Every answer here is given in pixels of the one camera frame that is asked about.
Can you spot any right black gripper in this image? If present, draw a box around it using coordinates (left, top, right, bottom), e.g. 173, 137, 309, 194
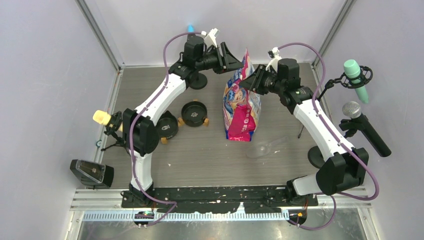
240, 64, 285, 96

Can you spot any clear plastic scoop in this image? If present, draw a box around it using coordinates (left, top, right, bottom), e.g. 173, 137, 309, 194
245, 136, 289, 159

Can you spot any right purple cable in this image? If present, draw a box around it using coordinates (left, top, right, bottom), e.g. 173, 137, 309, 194
277, 42, 380, 231

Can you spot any cat-ear black pet bowl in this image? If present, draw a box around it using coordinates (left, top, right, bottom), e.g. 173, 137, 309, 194
155, 110, 179, 145

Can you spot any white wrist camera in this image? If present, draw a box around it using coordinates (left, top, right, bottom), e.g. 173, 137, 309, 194
200, 28, 220, 49
265, 47, 282, 72

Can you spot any green microphone with shock mount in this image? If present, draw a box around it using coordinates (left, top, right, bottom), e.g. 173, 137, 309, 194
317, 59, 373, 104

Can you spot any yellow microphone on tripod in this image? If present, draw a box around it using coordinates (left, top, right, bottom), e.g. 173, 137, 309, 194
92, 110, 130, 155

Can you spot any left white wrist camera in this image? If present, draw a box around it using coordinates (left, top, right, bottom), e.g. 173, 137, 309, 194
200, 28, 220, 49

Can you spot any round black stand base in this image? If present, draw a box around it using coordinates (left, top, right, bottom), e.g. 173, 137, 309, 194
307, 146, 325, 169

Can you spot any purple cable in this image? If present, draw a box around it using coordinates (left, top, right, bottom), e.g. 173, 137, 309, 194
129, 31, 204, 227
277, 42, 380, 231

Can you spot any colourful pet food bag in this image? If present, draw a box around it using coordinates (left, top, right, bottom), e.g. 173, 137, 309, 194
222, 50, 262, 142

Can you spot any black box device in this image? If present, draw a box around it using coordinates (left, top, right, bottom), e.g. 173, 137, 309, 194
69, 159, 115, 190

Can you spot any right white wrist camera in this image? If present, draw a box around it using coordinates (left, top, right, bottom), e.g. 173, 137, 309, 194
265, 47, 282, 72

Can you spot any blue microphone on stand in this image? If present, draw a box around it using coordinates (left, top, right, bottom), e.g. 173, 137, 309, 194
184, 23, 208, 90

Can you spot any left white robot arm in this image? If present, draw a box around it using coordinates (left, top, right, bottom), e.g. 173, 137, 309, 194
122, 33, 243, 207

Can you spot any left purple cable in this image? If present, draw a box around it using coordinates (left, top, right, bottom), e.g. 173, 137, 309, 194
129, 31, 204, 227

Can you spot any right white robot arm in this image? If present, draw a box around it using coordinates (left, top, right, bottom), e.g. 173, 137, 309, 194
239, 58, 369, 205

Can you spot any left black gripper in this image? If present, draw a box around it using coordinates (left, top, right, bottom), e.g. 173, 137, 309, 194
195, 42, 244, 75

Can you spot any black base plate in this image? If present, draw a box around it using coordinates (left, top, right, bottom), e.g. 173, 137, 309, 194
120, 185, 319, 215

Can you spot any round black pet bowl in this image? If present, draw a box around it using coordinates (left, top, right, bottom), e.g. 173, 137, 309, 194
177, 99, 210, 127

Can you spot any grey black handheld microphone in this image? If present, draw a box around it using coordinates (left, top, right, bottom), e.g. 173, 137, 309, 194
339, 101, 392, 158

